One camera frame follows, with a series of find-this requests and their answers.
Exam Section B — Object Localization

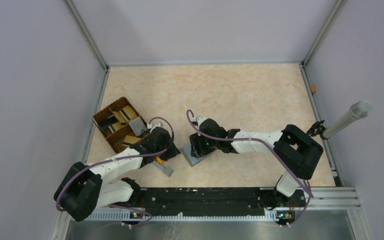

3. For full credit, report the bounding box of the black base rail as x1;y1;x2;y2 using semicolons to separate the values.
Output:
109;187;307;218

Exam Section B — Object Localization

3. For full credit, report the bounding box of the brown woven divided basket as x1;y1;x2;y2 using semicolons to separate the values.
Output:
92;96;150;154

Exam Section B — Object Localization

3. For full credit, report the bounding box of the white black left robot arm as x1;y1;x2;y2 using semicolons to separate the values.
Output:
53;126;181;222

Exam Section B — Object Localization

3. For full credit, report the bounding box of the grey card holder wallet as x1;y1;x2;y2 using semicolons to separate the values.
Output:
180;144;216;167

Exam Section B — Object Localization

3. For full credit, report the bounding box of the gold card in basket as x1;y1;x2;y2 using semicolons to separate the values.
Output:
112;105;139;125

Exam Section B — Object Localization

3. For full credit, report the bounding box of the grey plastic toy bolt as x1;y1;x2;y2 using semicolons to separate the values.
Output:
153;161;174;177

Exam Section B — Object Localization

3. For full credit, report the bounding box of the black shiny credit card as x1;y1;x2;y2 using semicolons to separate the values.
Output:
97;115;119;132

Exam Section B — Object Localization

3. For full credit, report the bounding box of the small wooden block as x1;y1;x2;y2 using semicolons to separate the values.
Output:
309;84;317;94

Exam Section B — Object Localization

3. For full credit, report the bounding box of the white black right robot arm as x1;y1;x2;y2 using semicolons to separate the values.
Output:
189;116;324;206

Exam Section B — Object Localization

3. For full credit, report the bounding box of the silver metal tube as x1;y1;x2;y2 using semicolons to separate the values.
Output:
321;100;373;139

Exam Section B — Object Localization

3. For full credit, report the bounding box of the black clamp bracket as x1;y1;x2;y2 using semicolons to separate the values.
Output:
306;120;326;137

